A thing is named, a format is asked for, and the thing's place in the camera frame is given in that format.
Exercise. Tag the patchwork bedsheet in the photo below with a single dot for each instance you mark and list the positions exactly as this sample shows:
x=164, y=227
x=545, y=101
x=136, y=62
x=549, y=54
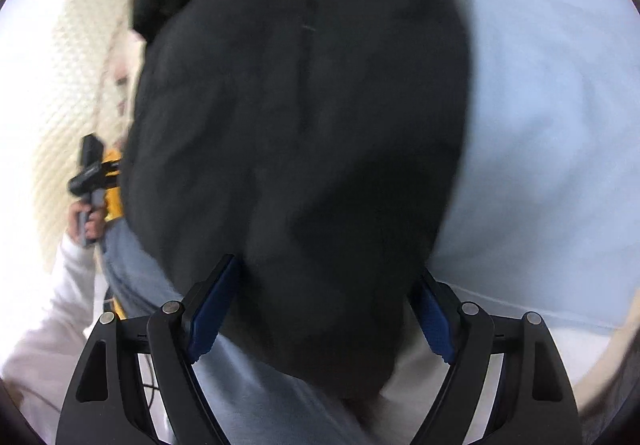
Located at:
x=540, y=125

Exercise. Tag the black puffer jacket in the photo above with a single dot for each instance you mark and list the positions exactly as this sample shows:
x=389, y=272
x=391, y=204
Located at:
x=300, y=125

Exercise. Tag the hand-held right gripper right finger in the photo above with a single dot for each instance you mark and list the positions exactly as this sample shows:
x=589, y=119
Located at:
x=435, y=320

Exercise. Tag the person's blue jeans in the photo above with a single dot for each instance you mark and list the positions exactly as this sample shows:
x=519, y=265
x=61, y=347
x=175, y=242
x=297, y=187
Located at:
x=260, y=405

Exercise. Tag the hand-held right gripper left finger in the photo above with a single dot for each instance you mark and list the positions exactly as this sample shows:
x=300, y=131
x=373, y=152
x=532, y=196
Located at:
x=210, y=315

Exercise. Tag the cream quilted headboard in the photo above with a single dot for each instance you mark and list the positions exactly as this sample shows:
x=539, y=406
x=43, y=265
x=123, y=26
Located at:
x=65, y=100

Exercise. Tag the person's left hand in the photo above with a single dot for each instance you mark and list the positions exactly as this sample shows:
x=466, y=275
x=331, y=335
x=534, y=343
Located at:
x=92, y=225

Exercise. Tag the person's left forearm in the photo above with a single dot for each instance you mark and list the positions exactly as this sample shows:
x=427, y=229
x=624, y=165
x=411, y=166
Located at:
x=55, y=325

